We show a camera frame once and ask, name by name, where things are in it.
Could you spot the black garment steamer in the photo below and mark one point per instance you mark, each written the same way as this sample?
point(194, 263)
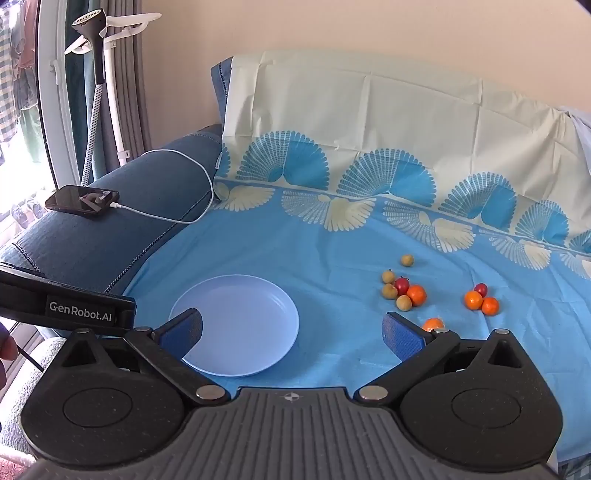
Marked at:
point(99, 60)

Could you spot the pale blue cloth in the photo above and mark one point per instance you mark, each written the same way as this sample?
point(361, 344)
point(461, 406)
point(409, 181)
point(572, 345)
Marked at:
point(581, 134)

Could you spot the dark red cloth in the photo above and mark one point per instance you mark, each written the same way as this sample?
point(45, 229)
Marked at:
point(9, 468)

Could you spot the black smartphone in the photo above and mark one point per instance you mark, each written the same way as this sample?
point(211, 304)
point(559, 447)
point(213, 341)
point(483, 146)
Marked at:
point(69, 199)

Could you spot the large orange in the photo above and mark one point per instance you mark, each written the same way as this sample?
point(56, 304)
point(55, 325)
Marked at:
point(416, 295)

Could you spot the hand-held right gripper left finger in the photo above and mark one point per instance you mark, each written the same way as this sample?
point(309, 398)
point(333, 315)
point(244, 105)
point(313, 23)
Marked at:
point(184, 330)

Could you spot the light blue plate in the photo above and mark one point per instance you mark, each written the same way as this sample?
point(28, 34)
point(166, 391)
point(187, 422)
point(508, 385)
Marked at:
point(244, 323)

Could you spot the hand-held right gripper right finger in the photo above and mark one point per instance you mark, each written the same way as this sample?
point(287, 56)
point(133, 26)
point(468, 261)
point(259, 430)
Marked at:
point(404, 341)

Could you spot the hanging plaid shirt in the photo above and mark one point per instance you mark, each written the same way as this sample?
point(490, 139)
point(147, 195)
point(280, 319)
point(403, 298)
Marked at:
point(9, 92)

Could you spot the red tomato with green stem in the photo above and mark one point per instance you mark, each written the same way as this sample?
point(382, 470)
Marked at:
point(402, 285)

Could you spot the brown longan with stem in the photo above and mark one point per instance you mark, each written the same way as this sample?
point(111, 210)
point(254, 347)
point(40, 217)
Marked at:
point(388, 277)

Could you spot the white fleece blanket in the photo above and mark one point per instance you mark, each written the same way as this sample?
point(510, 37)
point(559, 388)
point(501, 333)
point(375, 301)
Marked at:
point(23, 392)

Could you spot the blue sofa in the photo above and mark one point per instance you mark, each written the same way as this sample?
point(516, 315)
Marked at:
point(138, 184)

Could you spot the person's left hand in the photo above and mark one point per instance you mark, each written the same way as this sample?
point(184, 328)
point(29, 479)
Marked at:
point(7, 344)

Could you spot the blue printed bed sheet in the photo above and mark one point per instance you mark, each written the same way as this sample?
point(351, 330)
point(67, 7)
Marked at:
point(346, 258)

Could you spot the grey shoe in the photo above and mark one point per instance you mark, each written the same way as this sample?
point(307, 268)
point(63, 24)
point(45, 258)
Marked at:
point(36, 207)
point(21, 214)

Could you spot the small orange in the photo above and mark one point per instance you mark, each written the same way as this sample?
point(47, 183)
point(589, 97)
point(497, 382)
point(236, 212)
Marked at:
point(433, 324)
point(473, 300)
point(490, 305)

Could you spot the white window frame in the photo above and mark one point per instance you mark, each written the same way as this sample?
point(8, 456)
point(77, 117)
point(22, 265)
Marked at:
point(51, 92)

